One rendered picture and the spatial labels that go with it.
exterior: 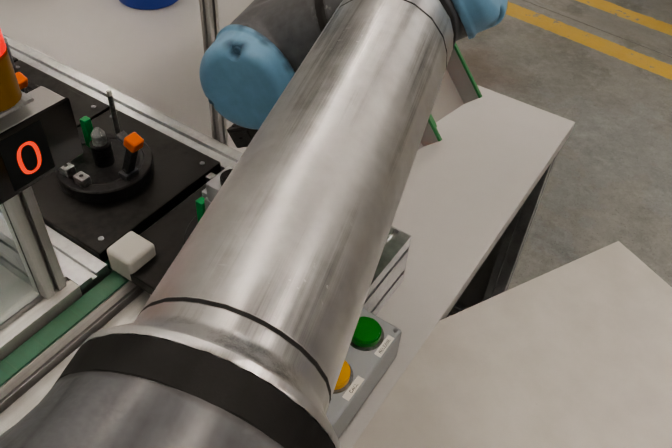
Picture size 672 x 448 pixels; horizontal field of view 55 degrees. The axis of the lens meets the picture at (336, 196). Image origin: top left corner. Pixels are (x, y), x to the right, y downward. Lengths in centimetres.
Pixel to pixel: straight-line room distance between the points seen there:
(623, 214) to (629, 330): 159
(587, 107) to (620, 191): 56
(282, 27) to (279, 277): 27
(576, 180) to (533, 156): 141
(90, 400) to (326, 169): 12
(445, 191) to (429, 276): 20
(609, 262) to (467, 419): 39
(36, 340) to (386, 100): 66
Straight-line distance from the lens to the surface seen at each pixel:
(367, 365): 79
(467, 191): 118
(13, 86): 67
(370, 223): 26
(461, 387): 92
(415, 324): 96
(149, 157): 102
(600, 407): 96
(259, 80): 46
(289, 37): 46
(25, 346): 88
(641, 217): 265
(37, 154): 71
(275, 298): 22
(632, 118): 317
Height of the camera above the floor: 162
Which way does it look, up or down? 43 degrees down
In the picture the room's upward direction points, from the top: 4 degrees clockwise
